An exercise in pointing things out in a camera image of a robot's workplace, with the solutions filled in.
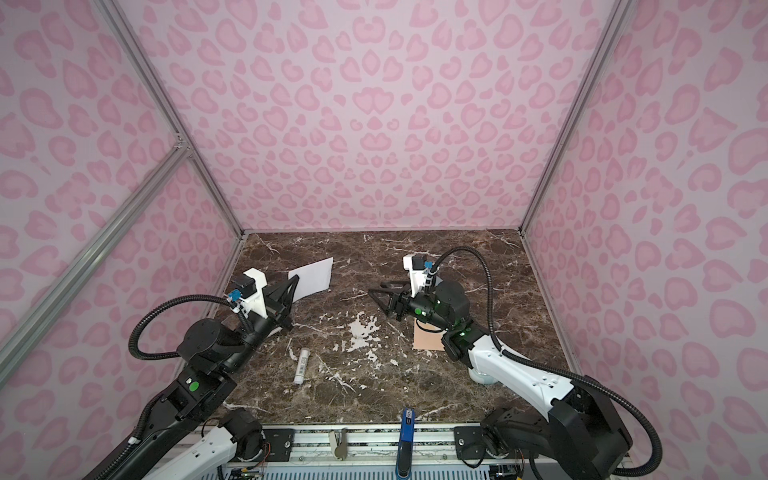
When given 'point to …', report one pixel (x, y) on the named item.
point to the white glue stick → (303, 361)
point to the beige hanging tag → (340, 448)
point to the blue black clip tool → (404, 468)
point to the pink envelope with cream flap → (427, 336)
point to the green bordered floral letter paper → (313, 278)
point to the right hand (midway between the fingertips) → (376, 290)
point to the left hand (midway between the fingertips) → (295, 273)
